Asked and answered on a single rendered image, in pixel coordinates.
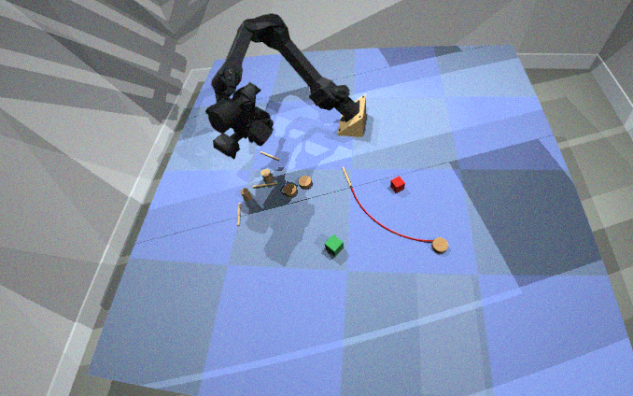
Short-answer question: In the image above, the small green cube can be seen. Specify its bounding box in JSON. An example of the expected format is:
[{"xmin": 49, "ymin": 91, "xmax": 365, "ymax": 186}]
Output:
[{"xmin": 325, "ymin": 234, "xmax": 344, "ymax": 257}]

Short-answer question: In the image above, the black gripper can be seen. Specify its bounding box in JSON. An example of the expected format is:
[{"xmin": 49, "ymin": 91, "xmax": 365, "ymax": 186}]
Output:
[{"xmin": 213, "ymin": 107, "xmax": 271, "ymax": 159}]

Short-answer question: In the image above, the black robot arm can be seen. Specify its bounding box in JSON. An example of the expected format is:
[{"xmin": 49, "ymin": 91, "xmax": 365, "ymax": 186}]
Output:
[{"xmin": 205, "ymin": 13, "xmax": 359, "ymax": 146}]

